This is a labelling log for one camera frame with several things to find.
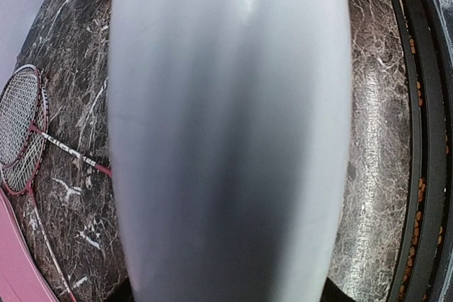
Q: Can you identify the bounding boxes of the white shuttlecock tube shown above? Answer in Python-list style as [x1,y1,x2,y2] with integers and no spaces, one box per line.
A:
[108,0,352,301]

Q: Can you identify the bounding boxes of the red racket underneath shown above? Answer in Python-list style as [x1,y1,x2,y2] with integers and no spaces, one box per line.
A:
[1,87,76,301]

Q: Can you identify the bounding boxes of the pink racket cover bag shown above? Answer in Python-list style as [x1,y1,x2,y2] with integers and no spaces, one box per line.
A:
[1,192,57,301]

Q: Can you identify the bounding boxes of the red racket with visible handle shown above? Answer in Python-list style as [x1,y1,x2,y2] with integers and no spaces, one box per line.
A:
[1,64,112,176]

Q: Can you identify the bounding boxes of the black front table rail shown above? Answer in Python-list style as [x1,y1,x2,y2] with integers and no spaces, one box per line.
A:
[388,0,452,301]

